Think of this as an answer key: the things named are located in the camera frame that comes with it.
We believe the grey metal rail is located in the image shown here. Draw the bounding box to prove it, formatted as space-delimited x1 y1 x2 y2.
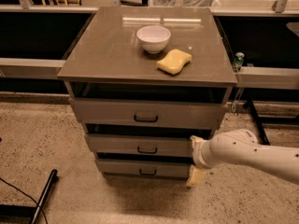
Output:
0 58 299 90

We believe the green bottle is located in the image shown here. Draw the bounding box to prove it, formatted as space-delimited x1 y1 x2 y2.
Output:
233 52 245 72

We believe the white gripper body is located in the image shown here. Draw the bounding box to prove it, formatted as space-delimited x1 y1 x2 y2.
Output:
192 140 214 169

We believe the yellow sponge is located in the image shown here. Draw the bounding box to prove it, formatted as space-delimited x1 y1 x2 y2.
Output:
156 49 192 75

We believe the grey bottom drawer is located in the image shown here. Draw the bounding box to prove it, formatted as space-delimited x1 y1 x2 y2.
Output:
95 159 193 179

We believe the grey drawer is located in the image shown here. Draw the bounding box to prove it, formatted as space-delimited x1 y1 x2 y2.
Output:
69 98 227 130
85 134 192 157
95 159 193 179

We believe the black bar on floor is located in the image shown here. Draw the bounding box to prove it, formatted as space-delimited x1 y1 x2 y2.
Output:
29 169 59 224

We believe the grey top drawer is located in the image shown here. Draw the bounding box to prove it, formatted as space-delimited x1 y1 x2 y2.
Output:
69 98 227 130

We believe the white bowl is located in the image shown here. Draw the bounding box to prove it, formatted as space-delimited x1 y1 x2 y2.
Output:
136 25 171 54

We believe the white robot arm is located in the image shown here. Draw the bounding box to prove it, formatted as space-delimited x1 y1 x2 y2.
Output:
186 129 299 187

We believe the black cable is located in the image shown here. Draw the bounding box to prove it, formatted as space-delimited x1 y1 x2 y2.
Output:
0 175 49 224

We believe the black stand leg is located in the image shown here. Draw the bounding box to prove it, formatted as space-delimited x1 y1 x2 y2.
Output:
247 100 270 146

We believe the grey drawer cabinet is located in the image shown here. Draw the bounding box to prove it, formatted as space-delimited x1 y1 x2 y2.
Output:
57 6 238 183

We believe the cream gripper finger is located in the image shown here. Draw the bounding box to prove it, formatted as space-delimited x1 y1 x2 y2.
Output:
186 165 206 188
190 135 204 147

